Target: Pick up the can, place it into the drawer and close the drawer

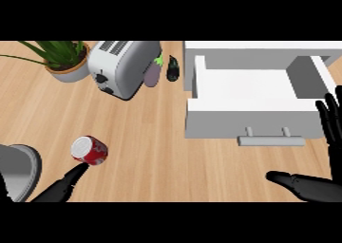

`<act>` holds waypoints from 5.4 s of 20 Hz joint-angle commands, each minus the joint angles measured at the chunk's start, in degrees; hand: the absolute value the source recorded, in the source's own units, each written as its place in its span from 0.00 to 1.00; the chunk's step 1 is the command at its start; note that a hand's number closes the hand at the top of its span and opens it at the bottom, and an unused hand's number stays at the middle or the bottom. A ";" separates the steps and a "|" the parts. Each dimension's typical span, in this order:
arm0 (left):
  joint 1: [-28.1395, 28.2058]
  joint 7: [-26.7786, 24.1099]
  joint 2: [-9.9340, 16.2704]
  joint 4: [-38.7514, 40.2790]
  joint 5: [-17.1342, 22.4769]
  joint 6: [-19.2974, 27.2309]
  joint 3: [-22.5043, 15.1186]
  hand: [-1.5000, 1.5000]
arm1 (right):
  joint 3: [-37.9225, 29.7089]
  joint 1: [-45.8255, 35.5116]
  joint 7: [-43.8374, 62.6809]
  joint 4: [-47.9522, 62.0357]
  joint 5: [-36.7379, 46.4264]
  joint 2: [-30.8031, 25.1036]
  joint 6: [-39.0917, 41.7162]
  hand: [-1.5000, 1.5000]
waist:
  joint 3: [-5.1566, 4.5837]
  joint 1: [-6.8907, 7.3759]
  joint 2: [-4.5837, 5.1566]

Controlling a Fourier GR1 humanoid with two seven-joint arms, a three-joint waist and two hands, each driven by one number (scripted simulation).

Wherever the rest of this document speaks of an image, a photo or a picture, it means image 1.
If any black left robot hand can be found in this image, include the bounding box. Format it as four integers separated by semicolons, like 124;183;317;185
0;154;91;203

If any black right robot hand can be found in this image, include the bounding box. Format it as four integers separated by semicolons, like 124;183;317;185
264;84;342;203

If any red soda can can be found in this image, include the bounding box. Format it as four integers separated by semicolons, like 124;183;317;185
69;135;109;166

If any white drawer front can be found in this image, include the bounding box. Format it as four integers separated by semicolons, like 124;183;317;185
186;98;327;140

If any white drawer box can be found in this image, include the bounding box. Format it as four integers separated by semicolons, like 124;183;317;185
192;55;339;110

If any green potted plant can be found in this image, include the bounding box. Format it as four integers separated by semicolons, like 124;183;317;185
0;41;93;84

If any white toaster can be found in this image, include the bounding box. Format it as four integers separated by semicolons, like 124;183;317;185
87;41;162;102

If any pale purple eggplant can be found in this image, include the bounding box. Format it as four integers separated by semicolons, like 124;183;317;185
143;52;165;88

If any dark purple eggplant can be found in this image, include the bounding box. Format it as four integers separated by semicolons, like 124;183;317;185
165;55;181;83

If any white cabinet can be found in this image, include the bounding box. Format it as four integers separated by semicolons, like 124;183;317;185
184;41;342;100

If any grey drawer handle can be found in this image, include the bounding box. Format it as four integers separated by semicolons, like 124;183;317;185
237;126;305;147

